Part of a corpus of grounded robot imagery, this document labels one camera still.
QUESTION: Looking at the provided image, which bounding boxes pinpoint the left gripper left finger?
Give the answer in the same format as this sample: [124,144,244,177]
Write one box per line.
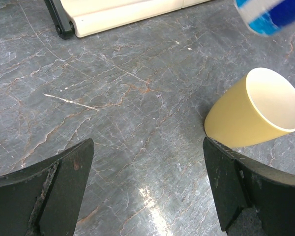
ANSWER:
[0,138,94,236]

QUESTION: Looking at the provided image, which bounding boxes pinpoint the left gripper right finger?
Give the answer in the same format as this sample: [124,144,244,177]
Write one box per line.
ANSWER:
[203,137,295,236]

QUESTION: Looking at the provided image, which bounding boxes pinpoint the blue paper towel roll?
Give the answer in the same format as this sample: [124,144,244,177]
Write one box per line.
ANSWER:
[234,0,295,36]

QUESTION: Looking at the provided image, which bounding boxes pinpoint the cream three-tier shelf rack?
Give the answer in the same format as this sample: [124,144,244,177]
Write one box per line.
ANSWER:
[45,0,203,39]

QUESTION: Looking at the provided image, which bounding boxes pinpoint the yellow ceramic mug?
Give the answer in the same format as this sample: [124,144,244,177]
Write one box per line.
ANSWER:
[204,67,295,148]

